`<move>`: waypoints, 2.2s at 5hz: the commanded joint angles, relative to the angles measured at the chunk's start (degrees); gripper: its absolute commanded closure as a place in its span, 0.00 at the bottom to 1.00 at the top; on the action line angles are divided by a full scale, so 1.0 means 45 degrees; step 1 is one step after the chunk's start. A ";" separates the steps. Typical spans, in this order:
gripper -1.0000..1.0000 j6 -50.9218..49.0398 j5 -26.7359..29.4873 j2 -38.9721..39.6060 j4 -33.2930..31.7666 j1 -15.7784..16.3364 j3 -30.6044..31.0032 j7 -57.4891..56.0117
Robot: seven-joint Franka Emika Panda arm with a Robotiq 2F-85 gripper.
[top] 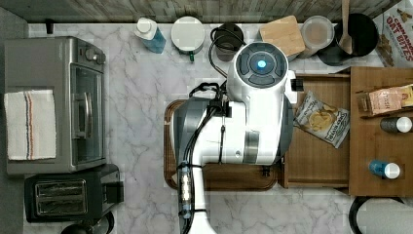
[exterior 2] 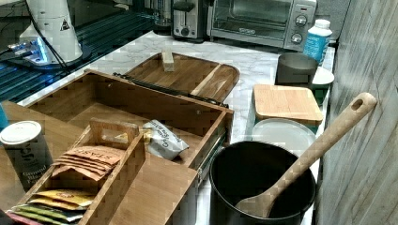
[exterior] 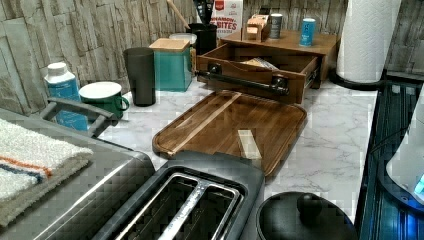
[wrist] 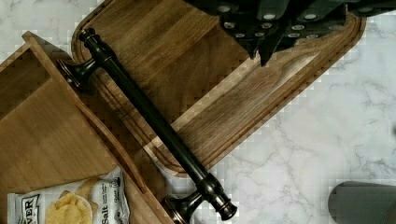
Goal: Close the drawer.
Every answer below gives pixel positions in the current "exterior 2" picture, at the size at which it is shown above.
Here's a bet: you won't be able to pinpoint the wooden drawer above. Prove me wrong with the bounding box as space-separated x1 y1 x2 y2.
28 71 234 170

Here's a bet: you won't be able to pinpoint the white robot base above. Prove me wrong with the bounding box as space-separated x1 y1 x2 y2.
8 0 91 68

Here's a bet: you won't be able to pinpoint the dark wooden cutting board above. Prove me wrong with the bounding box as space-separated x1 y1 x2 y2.
126 52 239 102

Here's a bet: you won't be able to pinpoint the white snack packet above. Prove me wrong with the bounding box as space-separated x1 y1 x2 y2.
142 120 189 160

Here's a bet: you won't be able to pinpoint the small wooden block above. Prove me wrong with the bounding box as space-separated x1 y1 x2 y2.
161 49 175 72

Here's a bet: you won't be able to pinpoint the black pot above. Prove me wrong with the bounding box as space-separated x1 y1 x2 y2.
209 141 316 225

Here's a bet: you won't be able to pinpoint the light bamboo lid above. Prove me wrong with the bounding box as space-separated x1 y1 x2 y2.
253 84 323 126

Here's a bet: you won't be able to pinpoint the glass blender jar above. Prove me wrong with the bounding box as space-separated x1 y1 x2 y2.
153 0 172 36

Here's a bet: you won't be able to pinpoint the silver toaster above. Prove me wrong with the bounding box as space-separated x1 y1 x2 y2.
172 0 207 43

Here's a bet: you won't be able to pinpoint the grey bowl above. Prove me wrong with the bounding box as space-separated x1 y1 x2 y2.
275 52 318 87

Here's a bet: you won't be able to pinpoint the wooden spoon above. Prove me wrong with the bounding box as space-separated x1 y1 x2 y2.
236 92 377 218

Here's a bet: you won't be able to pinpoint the brown tea packets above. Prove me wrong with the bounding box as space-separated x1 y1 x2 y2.
52 145 125 181

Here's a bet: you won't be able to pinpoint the silver toaster oven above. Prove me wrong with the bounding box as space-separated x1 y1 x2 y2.
209 0 317 52

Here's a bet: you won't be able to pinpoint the small white plate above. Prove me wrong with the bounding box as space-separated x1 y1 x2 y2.
312 67 334 85

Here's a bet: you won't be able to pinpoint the wooden tea caddy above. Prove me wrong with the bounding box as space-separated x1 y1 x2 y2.
18 118 145 225

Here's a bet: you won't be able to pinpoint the blue white bottle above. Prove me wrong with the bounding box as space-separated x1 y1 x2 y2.
303 19 332 65

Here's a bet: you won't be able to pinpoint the yellow tea packets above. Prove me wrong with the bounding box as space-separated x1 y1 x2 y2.
28 189 95 210

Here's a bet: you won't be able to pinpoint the ground pepper can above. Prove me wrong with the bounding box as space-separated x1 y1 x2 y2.
0 121 53 191

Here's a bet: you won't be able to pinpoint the green tea packets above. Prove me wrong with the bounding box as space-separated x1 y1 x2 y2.
11 204 84 225

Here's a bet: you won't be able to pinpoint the black drawer handle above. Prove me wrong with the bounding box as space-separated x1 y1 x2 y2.
113 72 229 109

